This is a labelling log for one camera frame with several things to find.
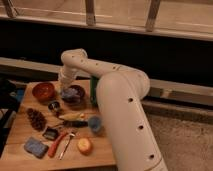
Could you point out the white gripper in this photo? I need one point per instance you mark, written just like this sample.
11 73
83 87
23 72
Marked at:
66 76

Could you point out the blue towel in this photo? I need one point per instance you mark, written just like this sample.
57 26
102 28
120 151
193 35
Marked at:
70 94

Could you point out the purple bowl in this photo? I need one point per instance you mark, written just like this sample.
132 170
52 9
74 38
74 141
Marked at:
81 92

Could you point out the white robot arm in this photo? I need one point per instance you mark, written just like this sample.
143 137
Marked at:
119 92

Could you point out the orange bowl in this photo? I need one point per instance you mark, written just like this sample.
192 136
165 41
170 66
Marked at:
43 91

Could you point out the green plastic bin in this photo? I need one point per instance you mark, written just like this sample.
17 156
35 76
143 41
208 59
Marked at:
93 85

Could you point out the small metal cup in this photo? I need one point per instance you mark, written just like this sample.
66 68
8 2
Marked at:
55 108

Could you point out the wooden table board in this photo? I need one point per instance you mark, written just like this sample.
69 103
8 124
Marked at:
15 158

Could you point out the brown pine cone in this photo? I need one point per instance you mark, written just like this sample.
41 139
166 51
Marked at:
36 119

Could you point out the blue cup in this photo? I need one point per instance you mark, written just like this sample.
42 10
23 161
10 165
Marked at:
95 124

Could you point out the small black tray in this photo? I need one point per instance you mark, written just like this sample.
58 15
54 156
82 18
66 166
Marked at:
50 134

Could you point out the yellow apple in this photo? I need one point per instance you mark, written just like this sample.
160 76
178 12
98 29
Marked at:
84 146

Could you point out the blue sponge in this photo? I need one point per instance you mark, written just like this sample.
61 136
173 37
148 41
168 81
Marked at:
35 147

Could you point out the black handled tool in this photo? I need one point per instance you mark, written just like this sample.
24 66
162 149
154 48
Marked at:
75 124

